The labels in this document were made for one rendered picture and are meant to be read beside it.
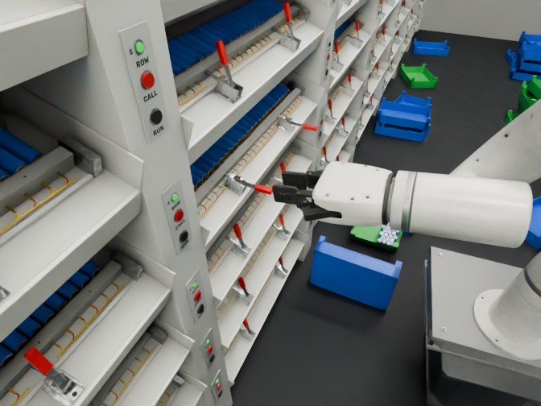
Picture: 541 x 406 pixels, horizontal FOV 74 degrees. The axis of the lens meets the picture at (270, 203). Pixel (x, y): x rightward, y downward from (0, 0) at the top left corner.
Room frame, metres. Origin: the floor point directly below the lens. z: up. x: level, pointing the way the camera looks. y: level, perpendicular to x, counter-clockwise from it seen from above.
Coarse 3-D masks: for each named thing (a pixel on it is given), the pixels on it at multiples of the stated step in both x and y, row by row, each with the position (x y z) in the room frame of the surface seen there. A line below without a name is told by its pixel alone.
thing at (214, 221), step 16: (288, 80) 1.01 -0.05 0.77; (304, 80) 0.99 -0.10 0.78; (304, 96) 0.98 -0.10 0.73; (320, 96) 0.96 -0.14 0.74; (288, 112) 0.89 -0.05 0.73; (304, 112) 0.91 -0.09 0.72; (256, 128) 0.78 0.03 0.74; (240, 144) 0.71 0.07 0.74; (272, 144) 0.74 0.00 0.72; (288, 144) 0.80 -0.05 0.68; (224, 160) 0.64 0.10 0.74; (256, 160) 0.67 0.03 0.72; (272, 160) 0.68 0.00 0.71; (208, 176) 0.58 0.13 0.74; (256, 176) 0.62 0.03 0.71; (224, 192) 0.55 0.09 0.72; (224, 208) 0.51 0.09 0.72; (240, 208) 0.57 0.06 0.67; (208, 224) 0.47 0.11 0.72; (224, 224) 0.49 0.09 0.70; (208, 240) 0.43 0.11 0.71
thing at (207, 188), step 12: (288, 96) 0.92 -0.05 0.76; (276, 108) 0.85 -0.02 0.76; (264, 120) 0.78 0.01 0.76; (276, 120) 0.82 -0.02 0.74; (264, 132) 0.75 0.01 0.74; (252, 144) 0.69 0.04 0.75; (264, 144) 0.72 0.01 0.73; (240, 156) 0.64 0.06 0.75; (228, 168) 0.59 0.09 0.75; (216, 180) 0.55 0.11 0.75; (204, 192) 0.52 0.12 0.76
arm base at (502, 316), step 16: (512, 288) 0.50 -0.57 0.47; (528, 288) 0.47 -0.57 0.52; (480, 304) 0.54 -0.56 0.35; (496, 304) 0.51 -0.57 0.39; (512, 304) 0.48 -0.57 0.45; (528, 304) 0.45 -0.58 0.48; (480, 320) 0.49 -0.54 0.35; (496, 320) 0.48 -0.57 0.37; (512, 320) 0.46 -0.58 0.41; (528, 320) 0.44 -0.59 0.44; (496, 336) 0.45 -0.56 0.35; (512, 336) 0.44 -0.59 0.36; (528, 336) 0.43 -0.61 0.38; (512, 352) 0.41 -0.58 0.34; (528, 352) 0.41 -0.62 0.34
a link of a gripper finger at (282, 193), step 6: (276, 186) 0.43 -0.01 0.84; (282, 186) 0.43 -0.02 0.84; (288, 186) 0.43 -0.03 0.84; (294, 186) 0.43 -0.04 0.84; (276, 192) 0.43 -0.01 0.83; (282, 192) 0.43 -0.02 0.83; (288, 192) 0.43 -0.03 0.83; (294, 192) 0.42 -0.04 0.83; (276, 198) 0.43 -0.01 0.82; (282, 198) 0.42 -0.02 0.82; (288, 198) 0.42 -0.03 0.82; (294, 198) 0.41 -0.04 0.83; (300, 198) 0.41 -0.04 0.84; (306, 198) 0.40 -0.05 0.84; (294, 204) 0.42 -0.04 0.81; (300, 204) 0.40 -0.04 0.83; (306, 204) 0.39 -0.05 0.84
